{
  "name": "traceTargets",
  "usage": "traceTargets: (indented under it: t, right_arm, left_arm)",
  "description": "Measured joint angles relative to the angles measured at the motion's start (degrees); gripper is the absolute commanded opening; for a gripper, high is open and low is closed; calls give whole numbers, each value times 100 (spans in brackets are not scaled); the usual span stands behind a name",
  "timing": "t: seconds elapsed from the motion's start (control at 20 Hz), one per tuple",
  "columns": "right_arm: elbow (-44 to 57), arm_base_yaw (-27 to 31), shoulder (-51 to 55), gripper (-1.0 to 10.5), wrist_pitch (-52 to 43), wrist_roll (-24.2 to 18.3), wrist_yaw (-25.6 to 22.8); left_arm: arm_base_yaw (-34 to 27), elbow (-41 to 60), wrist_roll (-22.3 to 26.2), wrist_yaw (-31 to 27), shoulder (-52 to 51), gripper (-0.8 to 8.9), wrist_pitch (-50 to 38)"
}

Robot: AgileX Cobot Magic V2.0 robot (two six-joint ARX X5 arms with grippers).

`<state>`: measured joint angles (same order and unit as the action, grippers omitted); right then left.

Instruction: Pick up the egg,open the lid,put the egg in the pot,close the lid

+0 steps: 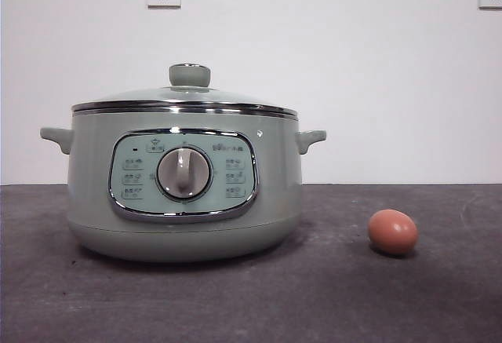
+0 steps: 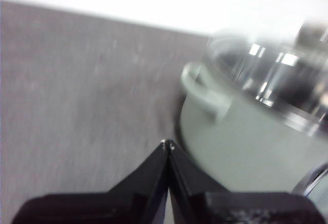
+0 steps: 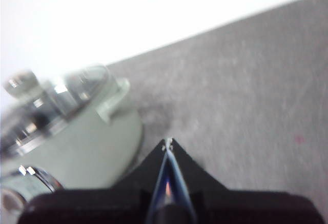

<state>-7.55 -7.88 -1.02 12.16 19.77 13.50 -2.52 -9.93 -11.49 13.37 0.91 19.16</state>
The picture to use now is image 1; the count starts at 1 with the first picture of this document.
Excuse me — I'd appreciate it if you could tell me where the glass lid with green knob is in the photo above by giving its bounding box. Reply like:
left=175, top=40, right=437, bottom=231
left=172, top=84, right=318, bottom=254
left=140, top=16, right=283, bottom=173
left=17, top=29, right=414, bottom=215
left=71, top=62, right=298, bottom=119

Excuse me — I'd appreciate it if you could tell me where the brown egg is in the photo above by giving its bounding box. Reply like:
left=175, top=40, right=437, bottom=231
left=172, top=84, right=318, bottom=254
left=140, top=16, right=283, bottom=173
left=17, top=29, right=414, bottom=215
left=367, top=208, right=419, bottom=257

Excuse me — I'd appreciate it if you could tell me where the pale green electric cooking pot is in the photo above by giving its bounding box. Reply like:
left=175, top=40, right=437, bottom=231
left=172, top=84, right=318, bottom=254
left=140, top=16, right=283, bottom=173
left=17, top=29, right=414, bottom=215
left=39, top=108, right=328, bottom=263

